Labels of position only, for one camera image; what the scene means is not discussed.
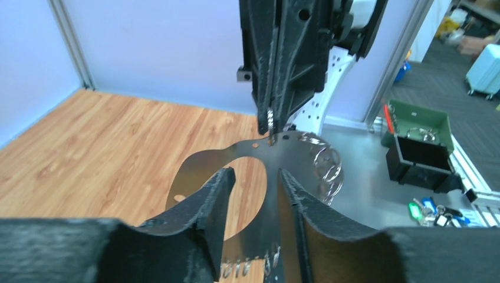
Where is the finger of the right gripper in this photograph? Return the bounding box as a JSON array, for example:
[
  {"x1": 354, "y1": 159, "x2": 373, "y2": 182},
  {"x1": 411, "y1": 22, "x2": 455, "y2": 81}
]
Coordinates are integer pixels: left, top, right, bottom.
[
  {"x1": 251, "y1": 27, "x2": 278, "y2": 135},
  {"x1": 271, "y1": 31, "x2": 324, "y2": 131}
]

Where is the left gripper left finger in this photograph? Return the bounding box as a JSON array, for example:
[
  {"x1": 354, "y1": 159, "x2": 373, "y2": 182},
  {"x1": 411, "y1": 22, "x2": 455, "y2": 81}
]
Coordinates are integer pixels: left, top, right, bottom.
[{"x1": 1, "y1": 167, "x2": 235, "y2": 282}]

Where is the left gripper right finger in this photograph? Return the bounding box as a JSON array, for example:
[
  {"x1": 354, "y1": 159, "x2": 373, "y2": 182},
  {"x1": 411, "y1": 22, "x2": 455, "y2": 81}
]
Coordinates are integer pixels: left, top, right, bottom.
[{"x1": 277, "y1": 169, "x2": 499, "y2": 282}]

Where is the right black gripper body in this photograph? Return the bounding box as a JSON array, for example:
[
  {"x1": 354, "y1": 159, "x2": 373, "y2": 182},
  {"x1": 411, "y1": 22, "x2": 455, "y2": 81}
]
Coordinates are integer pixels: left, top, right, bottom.
[{"x1": 238, "y1": 1, "x2": 387, "y2": 110}]

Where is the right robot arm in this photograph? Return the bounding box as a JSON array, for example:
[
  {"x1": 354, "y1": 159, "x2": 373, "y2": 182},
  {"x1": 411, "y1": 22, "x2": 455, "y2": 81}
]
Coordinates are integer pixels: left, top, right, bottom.
[{"x1": 237, "y1": 0, "x2": 387, "y2": 134}]

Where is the pile of key tags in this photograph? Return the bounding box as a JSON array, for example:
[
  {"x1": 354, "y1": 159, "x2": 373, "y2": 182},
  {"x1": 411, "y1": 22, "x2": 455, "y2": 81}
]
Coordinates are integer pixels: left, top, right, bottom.
[{"x1": 407, "y1": 197, "x2": 471, "y2": 228}]

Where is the green and black box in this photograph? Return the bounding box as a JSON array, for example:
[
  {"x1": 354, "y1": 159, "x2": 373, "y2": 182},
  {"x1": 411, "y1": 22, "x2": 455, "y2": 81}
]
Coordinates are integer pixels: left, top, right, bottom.
[{"x1": 381, "y1": 99, "x2": 465, "y2": 193}]

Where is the light blue suitcase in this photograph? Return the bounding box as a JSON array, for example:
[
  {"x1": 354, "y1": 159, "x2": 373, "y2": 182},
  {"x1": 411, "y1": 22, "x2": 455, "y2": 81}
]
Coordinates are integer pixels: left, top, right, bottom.
[{"x1": 465, "y1": 44, "x2": 499, "y2": 100}]

